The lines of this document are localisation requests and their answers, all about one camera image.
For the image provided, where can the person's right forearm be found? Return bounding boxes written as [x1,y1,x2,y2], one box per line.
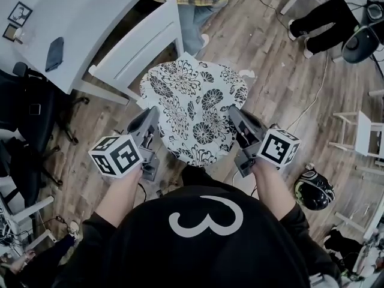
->
[254,159,298,221]

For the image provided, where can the black cable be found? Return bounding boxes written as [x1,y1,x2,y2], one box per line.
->
[244,0,290,31]

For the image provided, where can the white cable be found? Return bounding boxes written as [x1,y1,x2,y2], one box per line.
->
[284,49,329,131]

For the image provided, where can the white floral cushion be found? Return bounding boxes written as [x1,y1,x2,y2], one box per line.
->
[139,52,250,168]

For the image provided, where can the white wooden stool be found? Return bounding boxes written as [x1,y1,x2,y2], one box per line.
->
[328,110,384,165]

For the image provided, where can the white desk frame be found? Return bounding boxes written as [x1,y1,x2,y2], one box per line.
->
[334,187,384,243]

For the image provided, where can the small black framed picture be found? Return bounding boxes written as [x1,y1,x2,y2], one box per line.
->
[2,23,22,43]

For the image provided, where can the black and green helmet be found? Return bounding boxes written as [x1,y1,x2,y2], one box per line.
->
[293,163,335,212]

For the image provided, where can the white table frame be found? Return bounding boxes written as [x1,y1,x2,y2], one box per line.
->
[0,175,58,253]

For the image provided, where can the folded blue cloth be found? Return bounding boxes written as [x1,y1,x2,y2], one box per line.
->
[44,37,65,73]

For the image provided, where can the black framed deer picture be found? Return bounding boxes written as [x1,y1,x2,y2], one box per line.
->
[7,1,34,27]

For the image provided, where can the person's left forearm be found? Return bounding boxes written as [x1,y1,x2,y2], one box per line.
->
[95,162,145,229]

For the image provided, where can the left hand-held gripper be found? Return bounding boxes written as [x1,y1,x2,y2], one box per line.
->
[88,106,160,182]

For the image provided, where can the black office chair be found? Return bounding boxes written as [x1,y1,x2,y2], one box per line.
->
[0,61,91,207]

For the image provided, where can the person's black printed shirt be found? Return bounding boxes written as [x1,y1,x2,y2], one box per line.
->
[53,166,343,288]

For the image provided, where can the white wooden chair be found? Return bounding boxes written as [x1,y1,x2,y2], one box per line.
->
[88,0,257,107]

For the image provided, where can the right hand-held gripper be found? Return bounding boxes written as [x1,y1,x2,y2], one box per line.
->
[227,105,301,178]

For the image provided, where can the black swivel chair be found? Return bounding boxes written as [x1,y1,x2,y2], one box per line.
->
[341,0,384,65]

